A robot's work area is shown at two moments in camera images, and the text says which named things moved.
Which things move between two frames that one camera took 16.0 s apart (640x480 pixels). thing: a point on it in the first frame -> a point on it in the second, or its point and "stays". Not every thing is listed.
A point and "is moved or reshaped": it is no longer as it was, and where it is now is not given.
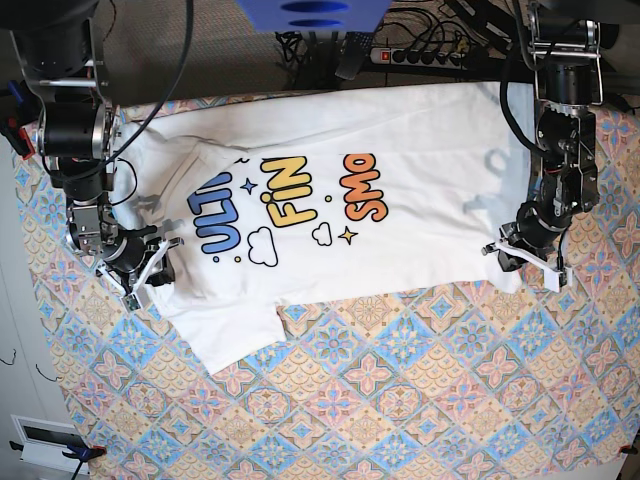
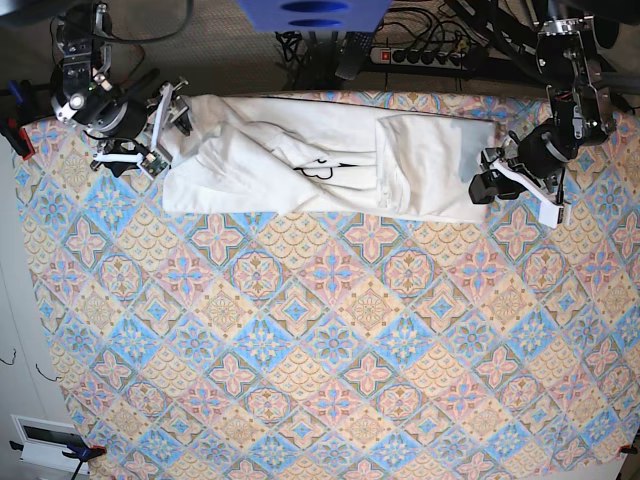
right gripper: x=533 y=239 -> x=533 y=160
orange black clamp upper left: x=19 y=108 stays
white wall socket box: x=42 y=442 stays
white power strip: x=423 y=57 stays
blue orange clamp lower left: x=79 y=453 stays
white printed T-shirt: x=273 y=196 is moved or reshaped
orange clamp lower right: x=628 y=449 stays
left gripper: x=128 y=263 -> x=132 y=127
